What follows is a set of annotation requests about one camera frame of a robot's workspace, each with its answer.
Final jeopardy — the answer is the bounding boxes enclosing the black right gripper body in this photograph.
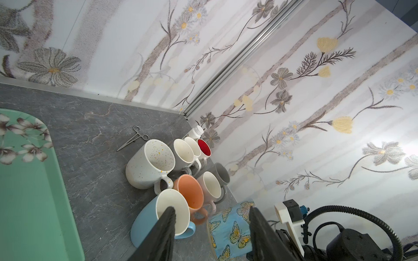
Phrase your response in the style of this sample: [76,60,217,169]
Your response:
[275,229,313,261]

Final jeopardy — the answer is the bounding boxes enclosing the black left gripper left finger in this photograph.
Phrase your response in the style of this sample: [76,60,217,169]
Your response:
[128,207,176,261]

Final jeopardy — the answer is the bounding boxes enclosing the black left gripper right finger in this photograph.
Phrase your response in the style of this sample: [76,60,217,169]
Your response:
[249,207,297,261]

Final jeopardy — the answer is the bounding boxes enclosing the light blue mug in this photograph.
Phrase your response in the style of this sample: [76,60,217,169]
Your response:
[130,189,196,248]

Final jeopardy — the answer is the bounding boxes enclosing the blue mug with brown rim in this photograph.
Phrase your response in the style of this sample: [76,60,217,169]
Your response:
[206,200,255,261]

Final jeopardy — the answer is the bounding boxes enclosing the cream mug with orange handle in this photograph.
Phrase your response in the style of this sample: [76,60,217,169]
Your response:
[173,175,209,225]

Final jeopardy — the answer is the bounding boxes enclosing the pink mug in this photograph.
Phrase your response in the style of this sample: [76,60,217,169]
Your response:
[197,171,222,215]

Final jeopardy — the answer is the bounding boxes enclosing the beige mug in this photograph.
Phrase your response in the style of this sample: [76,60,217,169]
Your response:
[125,139,175,195]

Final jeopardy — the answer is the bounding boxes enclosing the tall dark grey mug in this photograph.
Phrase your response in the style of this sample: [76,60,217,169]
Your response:
[208,163,230,204]

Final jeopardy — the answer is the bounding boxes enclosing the white mug with red inside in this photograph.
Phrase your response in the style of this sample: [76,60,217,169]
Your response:
[197,139,212,163]

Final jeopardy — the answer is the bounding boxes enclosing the green plastic tray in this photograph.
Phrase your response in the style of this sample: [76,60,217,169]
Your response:
[1,109,85,261]

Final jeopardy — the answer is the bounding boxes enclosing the white cream mug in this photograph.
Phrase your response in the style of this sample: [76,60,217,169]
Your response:
[184,137,202,176]

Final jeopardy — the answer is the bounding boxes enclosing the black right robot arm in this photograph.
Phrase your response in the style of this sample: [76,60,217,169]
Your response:
[273,200,418,261]

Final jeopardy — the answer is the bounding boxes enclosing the white plastic bottle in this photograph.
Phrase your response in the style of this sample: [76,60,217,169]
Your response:
[183,125,204,140]

